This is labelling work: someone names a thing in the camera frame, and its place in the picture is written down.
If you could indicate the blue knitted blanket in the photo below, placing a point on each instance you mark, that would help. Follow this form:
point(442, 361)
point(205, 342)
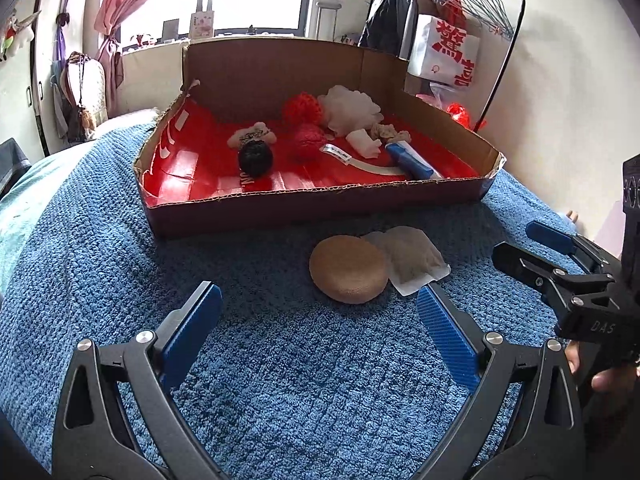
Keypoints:
point(280, 385)

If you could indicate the white paper bag red print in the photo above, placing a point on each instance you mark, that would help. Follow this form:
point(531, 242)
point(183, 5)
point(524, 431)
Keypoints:
point(445, 52)

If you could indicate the small grey frame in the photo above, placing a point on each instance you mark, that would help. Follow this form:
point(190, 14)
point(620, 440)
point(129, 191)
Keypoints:
point(170, 30)

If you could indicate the brown round sponge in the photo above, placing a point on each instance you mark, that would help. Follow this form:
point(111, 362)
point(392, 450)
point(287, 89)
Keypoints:
point(347, 270)

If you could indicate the white cloth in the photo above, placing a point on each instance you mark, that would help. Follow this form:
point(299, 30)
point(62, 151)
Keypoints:
point(362, 144)

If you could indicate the white bath pouf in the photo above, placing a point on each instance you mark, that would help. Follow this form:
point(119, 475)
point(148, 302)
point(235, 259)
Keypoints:
point(350, 107)

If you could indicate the red plastic bag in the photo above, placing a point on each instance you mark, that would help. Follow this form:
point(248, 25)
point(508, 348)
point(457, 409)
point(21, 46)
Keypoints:
point(460, 114)

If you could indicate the teal bed sheet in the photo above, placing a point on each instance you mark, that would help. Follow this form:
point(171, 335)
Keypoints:
point(20, 215)

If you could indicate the beige pad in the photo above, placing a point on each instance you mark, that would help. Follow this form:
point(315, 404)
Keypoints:
point(415, 255)

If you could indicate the black fluffy ball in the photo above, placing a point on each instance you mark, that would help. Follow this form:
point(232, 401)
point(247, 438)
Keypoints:
point(255, 159)

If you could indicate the desk with dark cloth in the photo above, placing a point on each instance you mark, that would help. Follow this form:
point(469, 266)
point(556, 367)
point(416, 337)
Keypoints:
point(10, 165)

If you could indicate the hanging plush toy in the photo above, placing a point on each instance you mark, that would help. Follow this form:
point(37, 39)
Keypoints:
point(15, 35)

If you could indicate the person's right hand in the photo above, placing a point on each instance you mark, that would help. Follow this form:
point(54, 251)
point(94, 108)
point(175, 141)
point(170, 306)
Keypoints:
point(607, 381)

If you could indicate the small windowsill plants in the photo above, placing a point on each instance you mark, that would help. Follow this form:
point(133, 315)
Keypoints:
point(145, 40)

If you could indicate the black clothes rack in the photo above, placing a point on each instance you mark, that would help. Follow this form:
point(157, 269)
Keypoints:
point(520, 25)

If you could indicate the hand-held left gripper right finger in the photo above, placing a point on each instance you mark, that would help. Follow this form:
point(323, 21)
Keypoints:
point(445, 332)

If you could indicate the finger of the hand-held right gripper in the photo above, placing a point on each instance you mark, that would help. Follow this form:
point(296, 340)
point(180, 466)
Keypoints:
point(530, 272)
point(550, 237)

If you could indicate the white wardrobe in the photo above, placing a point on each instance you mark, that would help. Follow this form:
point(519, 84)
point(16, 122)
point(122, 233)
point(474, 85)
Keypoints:
point(42, 70)

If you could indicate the blue and white tube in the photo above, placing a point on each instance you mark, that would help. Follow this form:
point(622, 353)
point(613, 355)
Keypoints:
point(412, 160)

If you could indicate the white stand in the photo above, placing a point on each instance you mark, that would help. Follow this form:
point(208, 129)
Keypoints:
point(327, 20)

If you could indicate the pink printed card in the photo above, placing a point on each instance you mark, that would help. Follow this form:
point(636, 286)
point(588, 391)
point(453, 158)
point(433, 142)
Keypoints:
point(202, 25)

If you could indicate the dark hanging clothes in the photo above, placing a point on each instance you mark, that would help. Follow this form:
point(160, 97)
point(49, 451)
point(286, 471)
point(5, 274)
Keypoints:
point(385, 20)

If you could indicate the pink curtain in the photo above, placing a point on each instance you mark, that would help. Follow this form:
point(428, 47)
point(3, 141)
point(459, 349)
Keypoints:
point(120, 10)

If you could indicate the beige lace cloth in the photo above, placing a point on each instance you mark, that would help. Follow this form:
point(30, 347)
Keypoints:
point(390, 132)

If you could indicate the cardboard box with red lining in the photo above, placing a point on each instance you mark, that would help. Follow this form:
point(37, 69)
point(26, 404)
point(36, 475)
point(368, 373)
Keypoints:
point(320, 195)

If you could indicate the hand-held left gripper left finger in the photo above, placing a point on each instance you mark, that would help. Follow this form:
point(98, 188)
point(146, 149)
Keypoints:
point(195, 327)

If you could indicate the red bath pouf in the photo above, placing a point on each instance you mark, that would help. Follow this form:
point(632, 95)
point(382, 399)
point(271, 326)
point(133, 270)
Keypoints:
point(300, 107)

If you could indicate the pink plastic bag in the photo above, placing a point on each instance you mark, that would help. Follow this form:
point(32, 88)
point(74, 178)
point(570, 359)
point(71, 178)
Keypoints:
point(432, 97)

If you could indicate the white star plush with bow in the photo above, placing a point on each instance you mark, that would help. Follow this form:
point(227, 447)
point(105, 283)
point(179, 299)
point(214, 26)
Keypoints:
point(252, 132)

